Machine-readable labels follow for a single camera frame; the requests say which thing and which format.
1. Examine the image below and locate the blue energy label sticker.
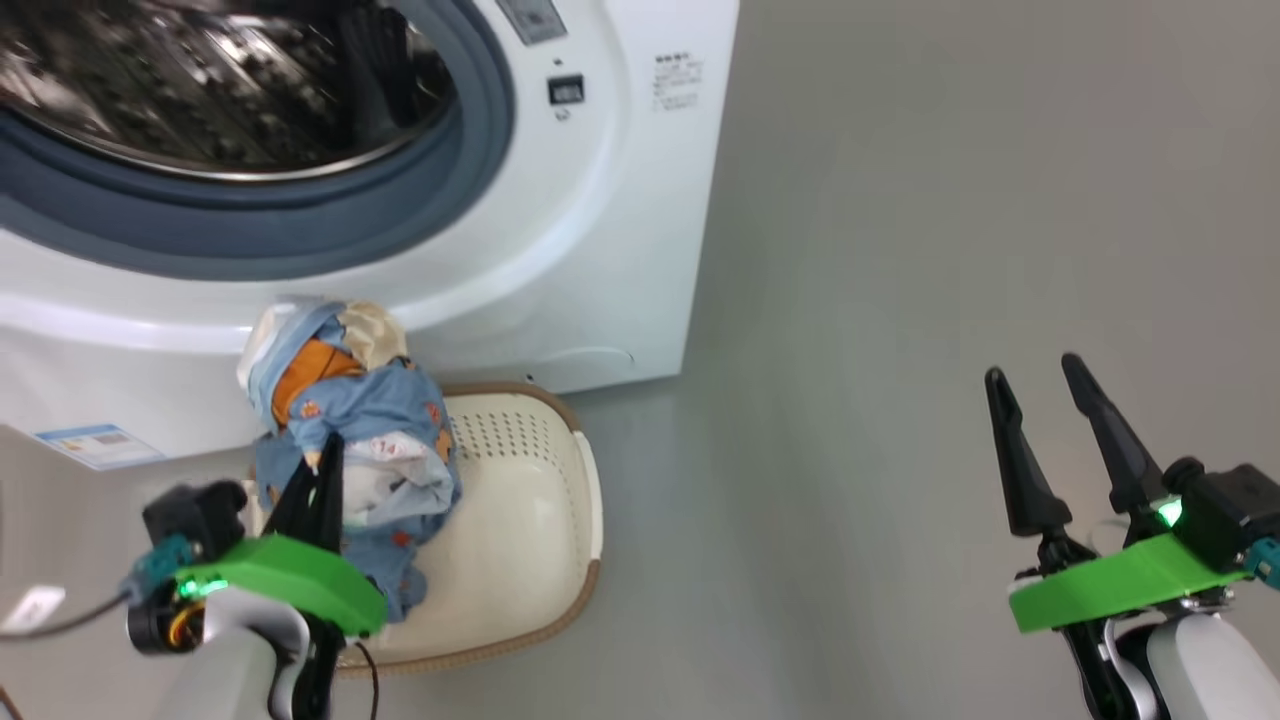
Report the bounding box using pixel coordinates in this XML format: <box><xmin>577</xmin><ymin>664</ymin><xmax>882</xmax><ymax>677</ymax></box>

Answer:
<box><xmin>33</xmin><ymin>424</ymin><xmax>167</xmax><ymax>472</ymax></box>

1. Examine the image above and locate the cream perforated laundry basket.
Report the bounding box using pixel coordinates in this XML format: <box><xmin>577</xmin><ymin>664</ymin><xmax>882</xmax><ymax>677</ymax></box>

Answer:
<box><xmin>245</xmin><ymin>382</ymin><xmax>603</xmax><ymax>673</ymax></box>

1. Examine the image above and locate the grey cable with white tag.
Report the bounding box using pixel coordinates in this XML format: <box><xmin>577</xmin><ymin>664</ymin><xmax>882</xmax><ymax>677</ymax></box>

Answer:
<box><xmin>0</xmin><ymin>584</ymin><xmax>136</xmax><ymax>641</ymax></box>

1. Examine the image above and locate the thin black cable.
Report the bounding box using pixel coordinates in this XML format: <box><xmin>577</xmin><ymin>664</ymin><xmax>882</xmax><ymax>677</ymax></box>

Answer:
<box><xmin>353</xmin><ymin>640</ymin><xmax>381</xmax><ymax>720</ymax></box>

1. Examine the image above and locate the round drain filter cover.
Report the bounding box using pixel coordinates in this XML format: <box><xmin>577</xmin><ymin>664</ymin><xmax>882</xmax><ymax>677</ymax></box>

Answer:
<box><xmin>530</xmin><ymin>345</ymin><xmax>637</xmax><ymax>393</ymax></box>

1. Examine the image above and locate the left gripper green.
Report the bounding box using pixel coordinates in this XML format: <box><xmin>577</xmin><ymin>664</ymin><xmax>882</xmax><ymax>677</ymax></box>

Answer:
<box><xmin>127</xmin><ymin>432</ymin><xmax>388</xmax><ymax>720</ymax></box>

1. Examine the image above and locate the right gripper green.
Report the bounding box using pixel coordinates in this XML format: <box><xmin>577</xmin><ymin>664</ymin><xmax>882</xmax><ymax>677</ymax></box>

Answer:
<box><xmin>985</xmin><ymin>352</ymin><xmax>1251</xmax><ymax>634</ymax></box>

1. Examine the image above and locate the left teal cable connector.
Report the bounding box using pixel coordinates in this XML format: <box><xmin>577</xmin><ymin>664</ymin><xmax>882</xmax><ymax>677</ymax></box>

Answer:
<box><xmin>122</xmin><ymin>534</ymin><xmax>197</xmax><ymax>603</ymax></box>

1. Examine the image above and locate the small printed text label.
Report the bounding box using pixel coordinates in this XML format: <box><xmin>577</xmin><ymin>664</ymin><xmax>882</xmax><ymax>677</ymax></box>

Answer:
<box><xmin>652</xmin><ymin>54</ymin><xmax>705</xmax><ymax>112</ymax></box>

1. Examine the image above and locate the right teal cable connector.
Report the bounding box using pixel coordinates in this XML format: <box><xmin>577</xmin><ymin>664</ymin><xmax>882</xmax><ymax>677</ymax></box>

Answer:
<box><xmin>1243</xmin><ymin>537</ymin><xmax>1280</xmax><ymax>591</ymax></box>

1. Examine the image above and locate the washing machine drum with clothes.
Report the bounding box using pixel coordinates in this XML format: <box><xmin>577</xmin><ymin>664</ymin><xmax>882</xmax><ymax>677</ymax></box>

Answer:
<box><xmin>0</xmin><ymin>0</ymin><xmax>457</xmax><ymax>183</ymax></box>

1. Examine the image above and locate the white front-load washing machine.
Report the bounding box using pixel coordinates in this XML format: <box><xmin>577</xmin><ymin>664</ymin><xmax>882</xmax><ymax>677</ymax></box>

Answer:
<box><xmin>0</xmin><ymin>0</ymin><xmax>741</xmax><ymax>471</ymax></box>

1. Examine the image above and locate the blue garment with orange prints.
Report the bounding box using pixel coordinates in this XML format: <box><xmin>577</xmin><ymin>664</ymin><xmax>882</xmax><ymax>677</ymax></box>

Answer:
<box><xmin>255</xmin><ymin>358</ymin><xmax>463</xmax><ymax>623</ymax></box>

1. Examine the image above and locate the teal cable connector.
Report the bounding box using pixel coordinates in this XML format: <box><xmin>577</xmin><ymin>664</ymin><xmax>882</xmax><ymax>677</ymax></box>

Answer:
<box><xmin>1243</xmin><ymin>537</ymin><xmax>1280</xmax><ymax>591</ymax></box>
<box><xmin>122</xmin><ymin>534</ymin><xmax>197</xmax><ymax>603</ymax></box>

